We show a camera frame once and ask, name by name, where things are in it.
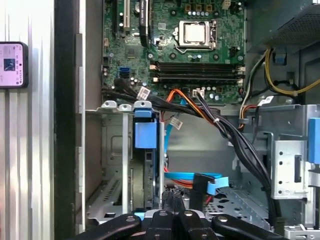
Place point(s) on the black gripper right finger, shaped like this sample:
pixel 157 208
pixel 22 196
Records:
pixel 190 225

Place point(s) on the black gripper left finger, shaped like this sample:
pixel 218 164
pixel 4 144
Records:
pixel 160 225

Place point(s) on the hard disk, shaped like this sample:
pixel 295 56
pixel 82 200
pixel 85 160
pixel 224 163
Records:
pixel 145 132

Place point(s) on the metal disk bay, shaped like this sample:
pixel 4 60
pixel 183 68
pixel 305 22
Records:
pixel 125 150

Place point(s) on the metal optical drive cage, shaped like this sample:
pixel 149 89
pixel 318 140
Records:
pixel 287 170

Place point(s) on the blue plastic drive latch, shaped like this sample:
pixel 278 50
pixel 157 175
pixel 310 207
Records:
pixel 313 140

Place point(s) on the black RAM slot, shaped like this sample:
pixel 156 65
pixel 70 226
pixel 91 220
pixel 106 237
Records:
pixel 197 65
pixel 197 73

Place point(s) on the black open PC case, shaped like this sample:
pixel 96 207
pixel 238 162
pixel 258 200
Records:
pixel 65 100

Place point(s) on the green motherboard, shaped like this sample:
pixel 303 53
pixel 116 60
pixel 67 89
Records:
pixel 140 50

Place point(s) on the CPU socket with metal cover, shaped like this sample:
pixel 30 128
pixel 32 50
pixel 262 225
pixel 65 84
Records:
pixel 213 35

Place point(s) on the silver CPU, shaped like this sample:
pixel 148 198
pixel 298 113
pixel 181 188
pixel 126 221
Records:
pixel 196 32

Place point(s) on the black graphics card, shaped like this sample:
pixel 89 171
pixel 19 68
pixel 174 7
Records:
pixel 145 30

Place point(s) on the black expansion slot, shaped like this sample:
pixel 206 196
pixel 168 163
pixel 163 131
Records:
pixel 115 17

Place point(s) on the white expansion slot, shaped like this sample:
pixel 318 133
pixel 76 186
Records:
pixel 126 15

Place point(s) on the black smartphone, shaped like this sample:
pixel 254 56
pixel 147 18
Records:
pixel 12 65

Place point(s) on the grey power supply unit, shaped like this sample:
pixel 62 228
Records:
pixel 287 25

